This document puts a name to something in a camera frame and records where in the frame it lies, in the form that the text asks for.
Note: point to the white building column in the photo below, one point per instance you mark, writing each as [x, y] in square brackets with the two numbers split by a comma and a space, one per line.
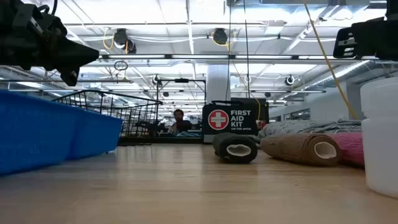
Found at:
[217, 84]

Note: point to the blue plastic basket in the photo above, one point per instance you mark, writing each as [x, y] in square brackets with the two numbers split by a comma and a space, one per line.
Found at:
[31, 133]
[99, 133]

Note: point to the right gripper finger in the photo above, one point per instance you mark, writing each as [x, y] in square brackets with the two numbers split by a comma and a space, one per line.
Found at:
[345, 43]

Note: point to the black aluminium table frame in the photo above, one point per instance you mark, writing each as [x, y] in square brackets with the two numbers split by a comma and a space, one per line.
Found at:
[155, 140]

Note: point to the black first aid kit bag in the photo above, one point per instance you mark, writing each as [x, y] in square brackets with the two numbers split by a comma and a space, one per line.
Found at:
[239, 130]

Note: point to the grey patterned cloth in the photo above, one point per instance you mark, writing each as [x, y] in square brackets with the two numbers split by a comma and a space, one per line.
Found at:
[311, 126]

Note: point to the silver ventilation duct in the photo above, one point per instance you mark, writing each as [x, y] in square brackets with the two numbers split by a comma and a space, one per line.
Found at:
[342, 73]

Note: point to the pink bandage roll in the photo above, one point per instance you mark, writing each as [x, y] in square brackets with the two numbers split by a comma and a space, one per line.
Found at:
[351, 146]

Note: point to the person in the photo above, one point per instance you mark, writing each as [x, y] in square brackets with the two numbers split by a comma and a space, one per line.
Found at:
[180, 126]

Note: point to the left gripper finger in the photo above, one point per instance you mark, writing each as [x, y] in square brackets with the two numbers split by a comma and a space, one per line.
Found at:
[71, 77]
[74, 57]

